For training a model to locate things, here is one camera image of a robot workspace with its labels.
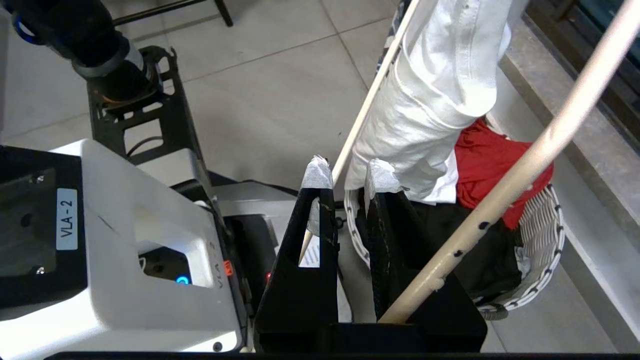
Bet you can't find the thick cream rack pole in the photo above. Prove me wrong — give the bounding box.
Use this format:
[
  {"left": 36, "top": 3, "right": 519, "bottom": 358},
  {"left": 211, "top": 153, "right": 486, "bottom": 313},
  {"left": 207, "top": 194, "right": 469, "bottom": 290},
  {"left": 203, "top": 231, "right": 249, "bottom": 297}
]
[{"left": 378, "top": 0, "right": 640, "bottom": 325}]

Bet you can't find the black garment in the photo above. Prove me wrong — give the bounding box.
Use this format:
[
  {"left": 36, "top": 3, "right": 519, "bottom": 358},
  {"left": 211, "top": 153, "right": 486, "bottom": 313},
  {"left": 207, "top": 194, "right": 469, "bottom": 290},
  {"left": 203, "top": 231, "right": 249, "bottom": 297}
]
[{"left": 407, "top": 199, "right": 523, "bottom": 302}]

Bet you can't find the white shirt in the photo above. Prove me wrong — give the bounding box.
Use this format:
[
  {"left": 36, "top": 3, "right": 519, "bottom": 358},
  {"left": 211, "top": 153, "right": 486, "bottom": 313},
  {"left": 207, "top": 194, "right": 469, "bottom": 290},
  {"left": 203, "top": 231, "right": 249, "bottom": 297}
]
[{"left": 344, "top": 0, "right": 517, "bottom": 205}]

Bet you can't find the black metal bracket frame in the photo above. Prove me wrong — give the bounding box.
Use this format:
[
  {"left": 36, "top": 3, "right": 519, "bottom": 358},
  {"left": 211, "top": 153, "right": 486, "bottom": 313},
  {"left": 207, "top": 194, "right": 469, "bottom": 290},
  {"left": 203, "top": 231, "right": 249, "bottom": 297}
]
[{"left": 87, "top": 45, "right": 207, "bottom": 169}]

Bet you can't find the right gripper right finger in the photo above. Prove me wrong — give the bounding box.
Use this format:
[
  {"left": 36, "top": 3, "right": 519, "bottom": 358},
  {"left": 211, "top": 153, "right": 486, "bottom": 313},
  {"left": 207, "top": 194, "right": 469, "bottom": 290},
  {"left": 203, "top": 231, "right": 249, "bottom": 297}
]
[{"left": 364, "top": 159, "right": 488, "bottom": 347}]

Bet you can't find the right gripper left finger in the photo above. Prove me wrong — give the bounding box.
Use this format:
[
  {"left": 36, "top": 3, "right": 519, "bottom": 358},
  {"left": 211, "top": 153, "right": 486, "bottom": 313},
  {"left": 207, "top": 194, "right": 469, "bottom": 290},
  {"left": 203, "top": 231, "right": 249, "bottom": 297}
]
[{"left": 253, "top": 155, "right": 341, "bottom": 327}]

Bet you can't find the black furniture leg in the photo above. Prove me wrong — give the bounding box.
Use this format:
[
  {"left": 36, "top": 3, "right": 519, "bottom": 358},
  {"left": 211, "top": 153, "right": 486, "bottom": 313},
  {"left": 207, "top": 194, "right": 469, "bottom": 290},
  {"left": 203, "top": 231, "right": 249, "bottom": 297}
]
[{"left": 112, "top": 0, "right": 235, "bottom": 28}]

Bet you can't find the thin white rack pole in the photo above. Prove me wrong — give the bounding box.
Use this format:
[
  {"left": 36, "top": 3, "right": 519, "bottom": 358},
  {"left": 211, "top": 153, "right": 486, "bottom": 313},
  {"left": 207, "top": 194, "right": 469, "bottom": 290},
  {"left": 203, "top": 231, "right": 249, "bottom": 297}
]
[{"left": 298, "top": 0, "right": 427, "bottom": 266}]

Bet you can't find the white wicker laundry basket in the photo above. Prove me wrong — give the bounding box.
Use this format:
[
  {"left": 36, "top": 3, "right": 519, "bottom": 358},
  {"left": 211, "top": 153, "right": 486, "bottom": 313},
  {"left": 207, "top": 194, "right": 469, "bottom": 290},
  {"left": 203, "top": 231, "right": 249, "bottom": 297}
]
[{"left": 343, "top": 184, "right": 566, "bottom": 322}]

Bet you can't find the red garment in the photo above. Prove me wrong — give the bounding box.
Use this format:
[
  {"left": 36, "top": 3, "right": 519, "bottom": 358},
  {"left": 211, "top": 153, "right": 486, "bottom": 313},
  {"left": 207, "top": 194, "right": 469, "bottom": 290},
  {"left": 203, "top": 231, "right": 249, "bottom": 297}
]
[{"left": 454, "top": 117, "right": 555, "bottom": 230}]

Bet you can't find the dark window frame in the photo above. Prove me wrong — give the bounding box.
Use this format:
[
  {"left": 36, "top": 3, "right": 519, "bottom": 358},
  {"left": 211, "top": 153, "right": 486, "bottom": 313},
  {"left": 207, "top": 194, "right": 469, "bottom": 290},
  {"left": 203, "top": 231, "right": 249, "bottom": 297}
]
[{"left": 522, "top": 0, "right": 640, "bottom": 153}]

